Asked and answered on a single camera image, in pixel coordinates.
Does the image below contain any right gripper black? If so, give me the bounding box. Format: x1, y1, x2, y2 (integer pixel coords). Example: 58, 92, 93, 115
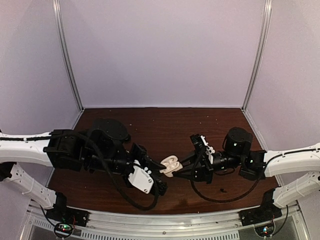
170, 149, 243, 185

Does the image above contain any white earbud charging case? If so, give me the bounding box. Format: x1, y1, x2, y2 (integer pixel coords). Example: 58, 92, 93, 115
159, 155, 183, 178

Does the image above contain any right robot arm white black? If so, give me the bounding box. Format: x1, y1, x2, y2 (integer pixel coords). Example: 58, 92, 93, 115
172, 127, 320, 221

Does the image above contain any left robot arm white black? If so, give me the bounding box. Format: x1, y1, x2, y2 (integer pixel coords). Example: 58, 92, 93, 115
0, 118, 168, 222

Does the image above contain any right circuit board with leds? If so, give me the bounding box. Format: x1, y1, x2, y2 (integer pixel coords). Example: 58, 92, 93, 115
254, 223, 275, 238

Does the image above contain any circuit board with leds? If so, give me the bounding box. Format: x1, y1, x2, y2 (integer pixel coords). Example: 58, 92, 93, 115
254, 223, 275, 238
53, 222, 74, 238

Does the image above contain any left circuit board with leds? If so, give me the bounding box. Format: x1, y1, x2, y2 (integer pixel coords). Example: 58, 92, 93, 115
53, 222, 74, 238

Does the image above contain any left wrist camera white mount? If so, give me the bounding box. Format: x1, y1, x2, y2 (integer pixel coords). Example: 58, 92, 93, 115
127, 160, 168, 196

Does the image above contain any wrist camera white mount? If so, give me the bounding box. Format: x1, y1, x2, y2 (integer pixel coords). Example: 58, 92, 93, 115
190, 134, 216, 165
127, 160, 168, 196

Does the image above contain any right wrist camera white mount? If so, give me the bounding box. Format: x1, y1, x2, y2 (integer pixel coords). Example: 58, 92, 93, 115
190, 134, 216, 165

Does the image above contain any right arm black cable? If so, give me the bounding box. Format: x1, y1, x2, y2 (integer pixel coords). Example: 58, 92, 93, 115
191, 162, 268, 203

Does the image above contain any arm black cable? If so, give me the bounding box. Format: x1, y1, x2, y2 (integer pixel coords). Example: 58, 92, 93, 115
0, 132, 161, 212
191, 162, 268, 203

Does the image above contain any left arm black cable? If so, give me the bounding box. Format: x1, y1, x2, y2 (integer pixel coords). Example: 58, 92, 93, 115
0, 132, 161, 212

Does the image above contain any front aluminium rail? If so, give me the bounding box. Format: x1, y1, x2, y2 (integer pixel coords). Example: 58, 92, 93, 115
17, 200, 310, 240

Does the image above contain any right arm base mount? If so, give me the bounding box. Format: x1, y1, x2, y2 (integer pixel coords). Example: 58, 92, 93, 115
239, 205, 282, 227

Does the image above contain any right aluminium frame post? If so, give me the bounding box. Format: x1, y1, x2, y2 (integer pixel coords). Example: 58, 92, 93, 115
241, 0, 273, 113

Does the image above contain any aluminium frame post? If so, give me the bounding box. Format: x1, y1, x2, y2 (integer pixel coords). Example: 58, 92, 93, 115
241, 0, 273, 113
52, 0, 84, 112

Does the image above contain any left aluminium frame post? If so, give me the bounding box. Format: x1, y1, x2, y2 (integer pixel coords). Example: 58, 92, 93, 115
52, 0, 84, 112

